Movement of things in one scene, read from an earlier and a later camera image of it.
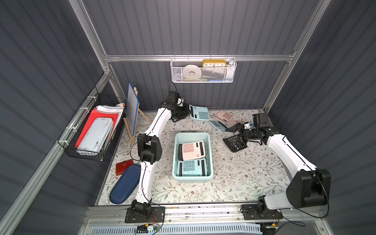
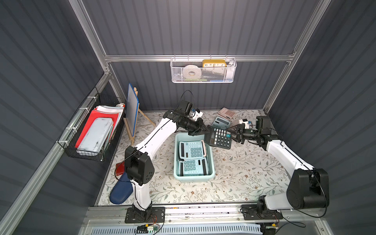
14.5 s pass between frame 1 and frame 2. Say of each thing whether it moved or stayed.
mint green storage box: stayed
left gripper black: moved
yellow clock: stayed
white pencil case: stayed
